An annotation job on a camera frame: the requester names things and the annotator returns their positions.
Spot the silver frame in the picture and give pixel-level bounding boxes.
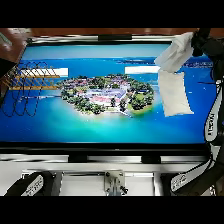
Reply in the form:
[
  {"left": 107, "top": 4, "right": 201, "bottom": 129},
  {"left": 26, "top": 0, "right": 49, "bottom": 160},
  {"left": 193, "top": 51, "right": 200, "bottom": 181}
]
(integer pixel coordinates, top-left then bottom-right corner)
[{"left": 0, "top": 33, "right": 224, "bottom": 197}]

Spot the brown clothes hanger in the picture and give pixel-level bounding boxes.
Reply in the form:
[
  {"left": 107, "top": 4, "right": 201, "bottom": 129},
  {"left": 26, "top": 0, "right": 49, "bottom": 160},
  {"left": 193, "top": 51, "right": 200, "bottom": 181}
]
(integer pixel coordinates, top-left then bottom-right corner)
[
  {"left": 13, "top": 61, "right": 63, "bottom": 81},
  {"left": 7, "top": 78, "right": 59, "bottom": 92}
]

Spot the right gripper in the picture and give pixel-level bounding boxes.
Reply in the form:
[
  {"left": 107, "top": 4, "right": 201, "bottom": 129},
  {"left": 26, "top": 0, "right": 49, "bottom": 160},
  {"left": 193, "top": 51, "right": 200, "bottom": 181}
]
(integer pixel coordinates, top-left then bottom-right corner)
[{"left": 190, "top": 28, "right": 212, "bottom": 58}]

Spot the folded white garment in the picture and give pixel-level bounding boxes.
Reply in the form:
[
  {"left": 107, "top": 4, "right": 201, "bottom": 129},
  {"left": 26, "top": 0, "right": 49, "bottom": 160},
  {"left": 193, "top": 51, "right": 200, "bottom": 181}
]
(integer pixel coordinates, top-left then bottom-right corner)
[{"left": 157, "top": 69, "right": 195, "bottom": 118}]

